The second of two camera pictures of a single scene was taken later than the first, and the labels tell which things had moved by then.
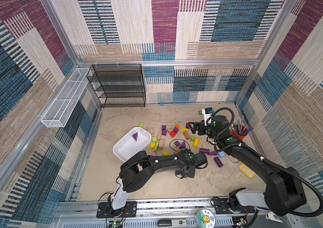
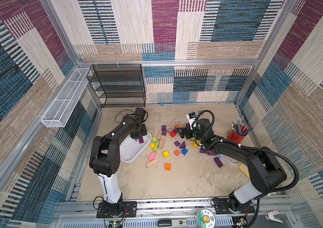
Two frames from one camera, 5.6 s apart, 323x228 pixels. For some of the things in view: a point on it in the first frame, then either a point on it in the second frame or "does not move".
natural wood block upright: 161,144 does not move
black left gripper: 179,176 to 135,136
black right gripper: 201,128 to 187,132
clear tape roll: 231,162 does not move
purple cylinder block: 218,162 does not move
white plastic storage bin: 136,140 does not move
